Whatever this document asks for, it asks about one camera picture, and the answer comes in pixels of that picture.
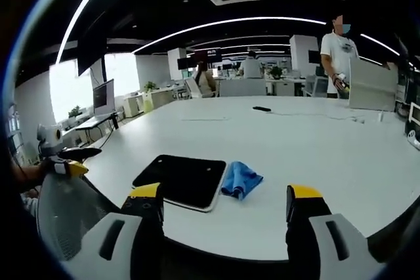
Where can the black mirror with white frame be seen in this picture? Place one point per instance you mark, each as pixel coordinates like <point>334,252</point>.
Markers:
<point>183,178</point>

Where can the beige partition board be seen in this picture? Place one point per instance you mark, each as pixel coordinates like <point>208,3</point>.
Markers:
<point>372,86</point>

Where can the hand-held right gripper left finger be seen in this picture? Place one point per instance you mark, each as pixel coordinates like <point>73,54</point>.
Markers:
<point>129,227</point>

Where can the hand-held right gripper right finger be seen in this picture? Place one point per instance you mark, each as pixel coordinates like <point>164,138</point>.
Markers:
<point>331,237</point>

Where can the green potted plant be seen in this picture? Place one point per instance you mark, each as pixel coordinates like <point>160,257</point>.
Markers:
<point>276,71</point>
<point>150,86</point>
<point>75,111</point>

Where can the black remote control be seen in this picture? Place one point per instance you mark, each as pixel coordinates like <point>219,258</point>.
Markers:
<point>261,109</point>

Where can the grey mesh office chair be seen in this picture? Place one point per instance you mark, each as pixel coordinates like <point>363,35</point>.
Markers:
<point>69,214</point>

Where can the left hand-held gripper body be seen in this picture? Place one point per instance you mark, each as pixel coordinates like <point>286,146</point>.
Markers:
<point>49,142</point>

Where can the small white bottle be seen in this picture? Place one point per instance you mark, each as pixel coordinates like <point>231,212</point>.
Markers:
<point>381,117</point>

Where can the white side desk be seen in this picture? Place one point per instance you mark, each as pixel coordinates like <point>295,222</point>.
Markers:
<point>95,122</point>

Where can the computer monitor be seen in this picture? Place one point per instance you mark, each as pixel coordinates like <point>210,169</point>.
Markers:
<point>104,96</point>

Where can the blue cleaning cloth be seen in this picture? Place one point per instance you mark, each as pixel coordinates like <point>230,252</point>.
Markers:
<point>241,178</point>

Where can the black hanging ceiling panel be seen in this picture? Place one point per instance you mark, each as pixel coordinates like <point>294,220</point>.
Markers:
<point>90,53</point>

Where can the white office chair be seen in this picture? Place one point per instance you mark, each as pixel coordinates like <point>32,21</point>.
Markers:
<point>243,87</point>
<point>192,88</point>

